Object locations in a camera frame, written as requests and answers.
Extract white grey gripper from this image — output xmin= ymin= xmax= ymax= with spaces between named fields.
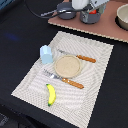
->
xmin=72 ymin=0 xmax=109 ymax=10

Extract red toy tomato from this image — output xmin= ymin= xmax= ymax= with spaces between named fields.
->
xmin=89 ymin=9 xmax=98 ymax=16

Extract yellow toy banana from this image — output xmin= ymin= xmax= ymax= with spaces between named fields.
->
xmin=46 ymin=84 xmax=56 ymax=106

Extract beige bowl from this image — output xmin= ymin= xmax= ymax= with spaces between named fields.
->
xmin=117 ymin=4 xmax=128 ymax=30

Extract round beige plate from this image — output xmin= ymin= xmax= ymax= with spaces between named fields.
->
xmin=54 ymin=55 xmax=81 ymax=78

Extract woven beige placemat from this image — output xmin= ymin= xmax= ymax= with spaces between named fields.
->
xmin=12 ymin=31 xmax=113 ymax=128

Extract grey pot with lid handles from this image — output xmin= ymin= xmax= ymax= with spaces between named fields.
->
xmin=80 ymin=6 xmax=105 ymax=24

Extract grey saucepan with handle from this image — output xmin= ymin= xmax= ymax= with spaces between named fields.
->
xmin=42 ymin=2 xmax=76 ymax=20

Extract knife with wooden handle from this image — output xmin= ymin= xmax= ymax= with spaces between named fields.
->
xmin=57 ymin=49 xmax=96 ymax=63

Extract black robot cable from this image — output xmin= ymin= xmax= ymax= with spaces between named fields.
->
xmin=23 ymin=0 xmax=81 ymax=19

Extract fork with wooden handle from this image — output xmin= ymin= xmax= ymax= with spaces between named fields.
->
xmin=43 ymin=69 xmax=84 ymax=89

